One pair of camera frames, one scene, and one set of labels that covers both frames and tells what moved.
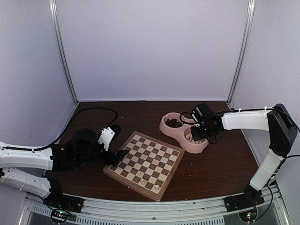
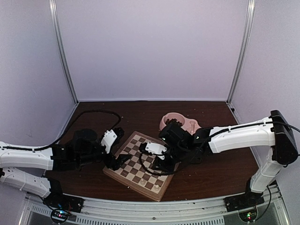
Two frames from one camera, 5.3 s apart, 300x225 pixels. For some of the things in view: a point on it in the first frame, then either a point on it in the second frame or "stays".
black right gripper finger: (197, 134) → (163, 165)
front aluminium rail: (210, 211) stays
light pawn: (142, 183) stays
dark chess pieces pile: (173, 123) stays
